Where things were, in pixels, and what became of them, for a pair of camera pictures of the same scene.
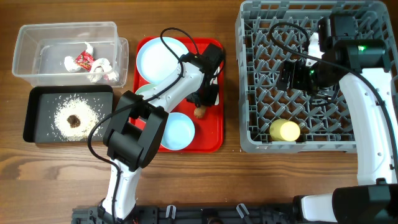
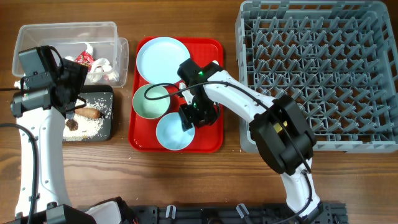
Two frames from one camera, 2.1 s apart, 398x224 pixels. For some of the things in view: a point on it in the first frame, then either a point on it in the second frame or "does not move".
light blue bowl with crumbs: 179,132 does not move
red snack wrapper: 84,60 does not move
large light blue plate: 155,63 does not move
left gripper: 209,100 to 77,74
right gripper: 296,68 to 186,119
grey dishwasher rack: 270,32 does not move
